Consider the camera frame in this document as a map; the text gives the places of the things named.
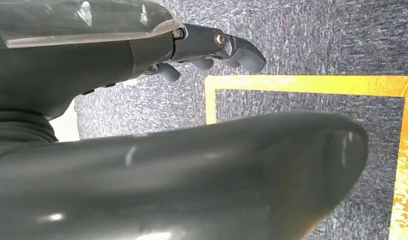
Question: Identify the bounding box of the yellow floor marking tape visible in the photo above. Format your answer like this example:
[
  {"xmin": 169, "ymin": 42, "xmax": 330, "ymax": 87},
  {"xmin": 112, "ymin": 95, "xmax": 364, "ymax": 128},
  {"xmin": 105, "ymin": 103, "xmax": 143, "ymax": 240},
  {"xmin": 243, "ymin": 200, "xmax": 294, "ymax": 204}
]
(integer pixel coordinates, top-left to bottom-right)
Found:
[{"xmin": 203, "ymin": 74, "xmax": 408, "ymax": 240}]

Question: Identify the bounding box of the ribbed grey left arm sleeve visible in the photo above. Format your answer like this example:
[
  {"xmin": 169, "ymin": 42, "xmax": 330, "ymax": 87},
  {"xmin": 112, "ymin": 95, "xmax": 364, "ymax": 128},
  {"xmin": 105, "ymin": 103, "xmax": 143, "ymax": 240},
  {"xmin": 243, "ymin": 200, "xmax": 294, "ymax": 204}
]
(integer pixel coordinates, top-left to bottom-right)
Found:
[{"xmin": 0, "ymin": 110, "xmax": 59, "ymax": 162}]

